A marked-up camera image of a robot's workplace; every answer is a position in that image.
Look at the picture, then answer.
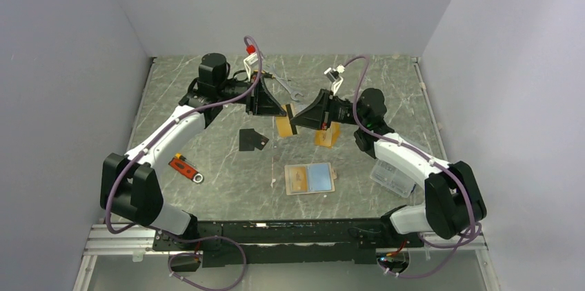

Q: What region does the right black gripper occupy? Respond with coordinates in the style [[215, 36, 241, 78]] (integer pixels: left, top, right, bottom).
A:
[[290, 89, 366, 131]]

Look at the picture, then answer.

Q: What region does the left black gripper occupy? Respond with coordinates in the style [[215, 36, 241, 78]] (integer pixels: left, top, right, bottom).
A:
[[217, 74, 286, 117]]

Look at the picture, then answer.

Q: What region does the black credit card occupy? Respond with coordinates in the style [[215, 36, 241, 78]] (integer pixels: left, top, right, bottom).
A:
[[239, 128, 269, 152]]

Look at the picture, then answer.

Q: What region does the blue credit card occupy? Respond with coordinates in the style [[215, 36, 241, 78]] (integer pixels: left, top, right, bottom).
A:
[[307, 163, 333, 192]]

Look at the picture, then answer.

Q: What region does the beige leather card holder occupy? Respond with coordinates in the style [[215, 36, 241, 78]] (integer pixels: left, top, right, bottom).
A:
[[284, 163, 337, 195]]

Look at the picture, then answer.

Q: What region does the orange credit card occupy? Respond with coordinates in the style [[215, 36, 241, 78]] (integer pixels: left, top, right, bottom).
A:
[[286, 166, 308, 193], [314, 122, 341, 148]]

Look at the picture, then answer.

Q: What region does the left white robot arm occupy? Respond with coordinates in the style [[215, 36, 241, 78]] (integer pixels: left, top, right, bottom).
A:
[[100, 52, 286, 250]]

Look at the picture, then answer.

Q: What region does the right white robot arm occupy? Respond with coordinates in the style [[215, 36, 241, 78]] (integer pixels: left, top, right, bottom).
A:
[[290, 88, 487, 246]]

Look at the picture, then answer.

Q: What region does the black yellow screwdriver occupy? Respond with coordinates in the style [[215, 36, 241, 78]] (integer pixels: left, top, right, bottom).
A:
[[262, 72, 276, 79]]

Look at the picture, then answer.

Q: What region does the clear plastic screw box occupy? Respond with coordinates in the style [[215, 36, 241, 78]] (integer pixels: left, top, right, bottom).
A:
[[369, 159, 416, 198]]

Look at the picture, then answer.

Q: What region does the red adjustable wrench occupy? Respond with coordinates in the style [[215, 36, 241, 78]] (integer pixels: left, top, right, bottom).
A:
[[168, 156, 204, 184]]

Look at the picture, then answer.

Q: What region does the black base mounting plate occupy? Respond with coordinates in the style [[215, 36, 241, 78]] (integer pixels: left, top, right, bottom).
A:
[[152, 217, 423, 268]]

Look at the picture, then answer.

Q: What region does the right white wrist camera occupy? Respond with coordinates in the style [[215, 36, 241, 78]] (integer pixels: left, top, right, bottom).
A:
[[324, 65, 345, 96]]

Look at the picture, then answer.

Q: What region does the orange handled screwdriver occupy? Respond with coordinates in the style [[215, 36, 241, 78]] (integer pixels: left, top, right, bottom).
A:
[[175, 153, 187, 162]]

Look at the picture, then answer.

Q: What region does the aluminium frame rail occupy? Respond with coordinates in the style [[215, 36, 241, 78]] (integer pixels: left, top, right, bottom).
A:
[[73, 224, 502, 290]]

